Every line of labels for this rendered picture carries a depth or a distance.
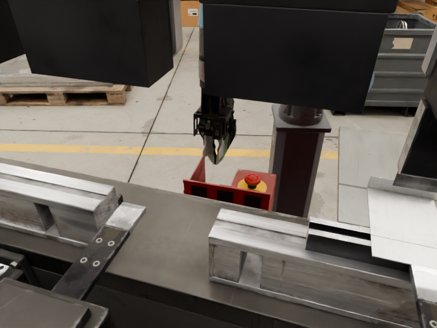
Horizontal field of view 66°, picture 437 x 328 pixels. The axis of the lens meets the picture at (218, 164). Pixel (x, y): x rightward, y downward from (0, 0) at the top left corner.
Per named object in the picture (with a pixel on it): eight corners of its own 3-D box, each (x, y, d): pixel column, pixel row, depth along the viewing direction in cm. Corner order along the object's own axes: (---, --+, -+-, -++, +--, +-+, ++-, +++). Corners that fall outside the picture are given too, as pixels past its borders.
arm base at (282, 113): (276, 105, 123) (278, 79, 118) (317, 106, 123) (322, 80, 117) (280, 125, 111) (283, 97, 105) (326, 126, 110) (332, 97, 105)
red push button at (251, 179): (261, 185, 85) (262, 174, 83) (258, 194, 82) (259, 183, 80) (245, 182, 86) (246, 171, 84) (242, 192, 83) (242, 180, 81)
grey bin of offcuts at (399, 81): (395, 90, 332) (421, 11, 291) (423, 118, 283) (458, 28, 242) (314, 88, 335) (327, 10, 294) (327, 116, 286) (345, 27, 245)
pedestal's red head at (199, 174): (272, 207, 95) (279, 155, 85) (264, 251, 82) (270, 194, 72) (204, 196, 99) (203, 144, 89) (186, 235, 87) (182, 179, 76)
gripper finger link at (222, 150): (210, 173, 79) (211, 137, 75) (216, 161, 84) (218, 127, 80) (222, 175, 79) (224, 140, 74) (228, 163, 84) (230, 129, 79)
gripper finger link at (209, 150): (197, 171, 80) (197, 135, 75) (204, 159, 85) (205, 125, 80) (210, 173, 79) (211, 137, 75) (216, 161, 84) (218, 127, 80)
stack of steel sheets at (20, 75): (127, 63, 354) (125, 52, 347) (113, 86, 302) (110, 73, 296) (30, 64, 353) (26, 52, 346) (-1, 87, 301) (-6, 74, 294)
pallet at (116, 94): (140, 73, 369) (138, 60, 361) (124, 105, 303) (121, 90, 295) (30, 74, 368) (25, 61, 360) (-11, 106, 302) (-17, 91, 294)
